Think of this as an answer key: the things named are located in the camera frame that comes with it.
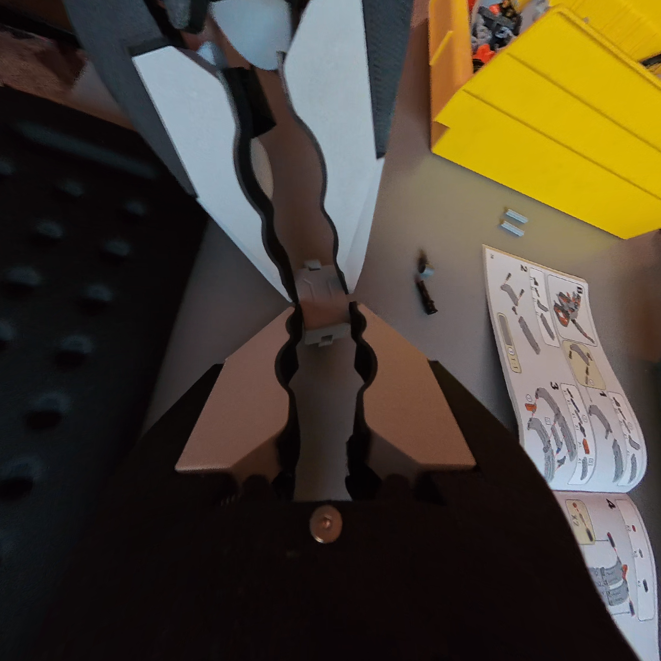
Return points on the yellow plastic bin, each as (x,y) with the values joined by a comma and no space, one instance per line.
(557,129)

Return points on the grey desk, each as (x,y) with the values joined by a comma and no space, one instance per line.
(413,206)

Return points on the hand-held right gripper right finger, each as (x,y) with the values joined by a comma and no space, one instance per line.
(413,413)

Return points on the black toy axle with bush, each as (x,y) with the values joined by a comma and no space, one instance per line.
(426,281)

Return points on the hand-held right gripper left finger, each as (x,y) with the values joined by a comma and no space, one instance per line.
(242,413)

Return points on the black perforated chair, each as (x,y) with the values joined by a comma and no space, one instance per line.
(77,335)

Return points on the grey curved toy panel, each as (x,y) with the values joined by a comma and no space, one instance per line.
(323,304)

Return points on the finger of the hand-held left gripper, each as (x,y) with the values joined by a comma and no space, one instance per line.
(206,155)
(346,129)

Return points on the small light grey toy pin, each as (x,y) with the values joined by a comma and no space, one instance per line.
(516,216)
(511,229)

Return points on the toy instruction booklet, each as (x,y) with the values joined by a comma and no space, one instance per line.
(573,392)

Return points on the pile of toy bricks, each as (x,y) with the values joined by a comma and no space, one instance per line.
(495,31)

